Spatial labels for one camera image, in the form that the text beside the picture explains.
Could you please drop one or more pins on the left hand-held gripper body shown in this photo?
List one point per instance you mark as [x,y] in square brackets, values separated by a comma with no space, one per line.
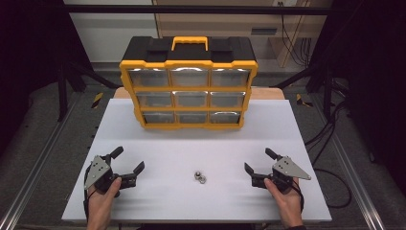
[97,171]

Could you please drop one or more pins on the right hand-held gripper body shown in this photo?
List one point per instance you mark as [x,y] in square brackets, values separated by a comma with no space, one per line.
[287,169]

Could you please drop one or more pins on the yellow black organizer box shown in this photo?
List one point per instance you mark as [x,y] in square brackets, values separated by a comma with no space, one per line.
[191,52]

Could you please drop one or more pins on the person's left hand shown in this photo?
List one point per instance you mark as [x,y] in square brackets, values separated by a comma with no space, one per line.
[102,199]

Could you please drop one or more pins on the person's right hand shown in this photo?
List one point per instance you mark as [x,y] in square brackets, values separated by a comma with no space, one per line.
[288,204]

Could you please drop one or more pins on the yellow clamp left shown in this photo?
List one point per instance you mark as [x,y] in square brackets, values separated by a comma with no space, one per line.
[97,100]

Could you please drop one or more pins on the yellow clamp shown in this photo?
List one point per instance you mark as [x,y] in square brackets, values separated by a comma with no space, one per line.
[301,100]
[97,100]

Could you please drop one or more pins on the yellow clamp right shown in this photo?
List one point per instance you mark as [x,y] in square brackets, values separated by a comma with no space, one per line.
[301,100]

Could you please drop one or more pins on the black metal stand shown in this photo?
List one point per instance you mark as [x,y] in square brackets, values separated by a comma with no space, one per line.
[327,89]
[62,92]

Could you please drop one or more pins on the set of clear plastic drawers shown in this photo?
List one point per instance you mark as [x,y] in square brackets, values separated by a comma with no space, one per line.
[190,78]

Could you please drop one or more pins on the black horizontal bar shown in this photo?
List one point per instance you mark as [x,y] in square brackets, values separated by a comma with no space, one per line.
[127,9]

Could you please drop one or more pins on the aluminium rail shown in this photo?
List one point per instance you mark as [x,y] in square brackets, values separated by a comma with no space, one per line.
[35,169]
[354,179]

